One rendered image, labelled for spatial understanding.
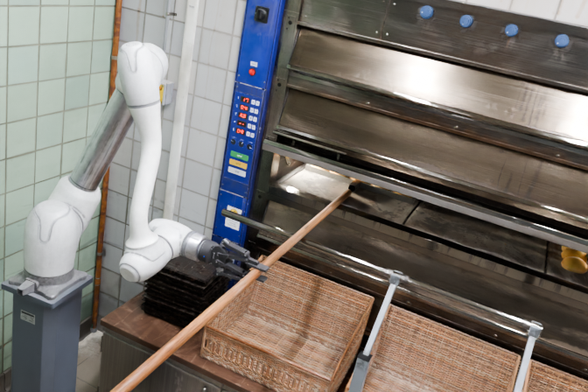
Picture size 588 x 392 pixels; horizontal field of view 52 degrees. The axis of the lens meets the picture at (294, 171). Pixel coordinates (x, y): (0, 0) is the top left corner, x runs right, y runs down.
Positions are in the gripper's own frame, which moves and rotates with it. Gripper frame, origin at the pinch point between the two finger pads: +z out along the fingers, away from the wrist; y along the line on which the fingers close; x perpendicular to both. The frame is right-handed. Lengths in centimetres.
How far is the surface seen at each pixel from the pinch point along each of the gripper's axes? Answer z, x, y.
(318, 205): -7, -73, 3
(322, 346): 13, -60, 60
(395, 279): 38, -34, 3
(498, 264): 70, -72, 1
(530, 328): 85, -34, 3
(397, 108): 16, -73, -47
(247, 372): -6, -24, 59
